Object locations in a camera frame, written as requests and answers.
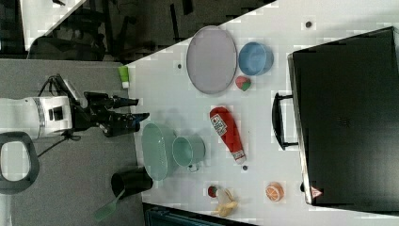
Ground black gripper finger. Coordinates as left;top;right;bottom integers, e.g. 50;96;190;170
113;96;139;108
110;113;150;136

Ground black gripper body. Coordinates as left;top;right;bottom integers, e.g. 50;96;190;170
71;92;121;137

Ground red ketchup bottle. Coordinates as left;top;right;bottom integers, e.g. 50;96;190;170
210;106;247;165

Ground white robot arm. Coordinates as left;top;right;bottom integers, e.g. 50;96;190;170
1;91;150;139

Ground green plastic strainer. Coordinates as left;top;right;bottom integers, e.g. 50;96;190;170
141;122;178;181

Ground green white bottle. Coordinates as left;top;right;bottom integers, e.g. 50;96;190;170
119;66;129;89

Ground black cylinder cup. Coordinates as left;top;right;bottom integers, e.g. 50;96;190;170
111;168;153;200

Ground green flat tool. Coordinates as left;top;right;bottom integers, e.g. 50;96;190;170
94;190;125;222

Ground green mug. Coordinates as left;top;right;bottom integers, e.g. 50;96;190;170
172;135;205;172

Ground grey round plate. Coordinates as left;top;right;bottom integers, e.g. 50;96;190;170
186;25;237;94

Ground small red toy strawberry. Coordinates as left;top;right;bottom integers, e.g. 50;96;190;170
207;186;217;198

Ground red green toy strawberry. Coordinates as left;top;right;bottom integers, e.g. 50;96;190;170
235;75;251;91

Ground peeled banana toy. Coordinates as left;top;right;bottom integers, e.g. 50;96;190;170
213;188;238;218

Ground blue bowl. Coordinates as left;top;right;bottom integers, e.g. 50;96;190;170
238;41;274;76

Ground orange slice toy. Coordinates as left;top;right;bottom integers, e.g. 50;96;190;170
265;182;284;202

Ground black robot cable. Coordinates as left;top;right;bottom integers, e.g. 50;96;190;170
37;73;82;158

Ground blue metal rail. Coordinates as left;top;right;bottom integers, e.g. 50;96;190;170
143;202;253;226

